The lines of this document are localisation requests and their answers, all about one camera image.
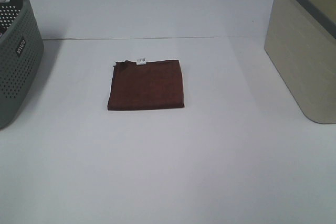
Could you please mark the beige bin with grey rim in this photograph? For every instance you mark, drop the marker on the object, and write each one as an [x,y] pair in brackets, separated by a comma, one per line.
[300,42]

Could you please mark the brown towel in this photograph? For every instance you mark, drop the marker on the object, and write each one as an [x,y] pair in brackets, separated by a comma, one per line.
[152,86]

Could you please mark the grey perforated plastic basket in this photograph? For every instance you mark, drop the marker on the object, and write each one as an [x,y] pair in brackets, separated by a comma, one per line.
[22,49]

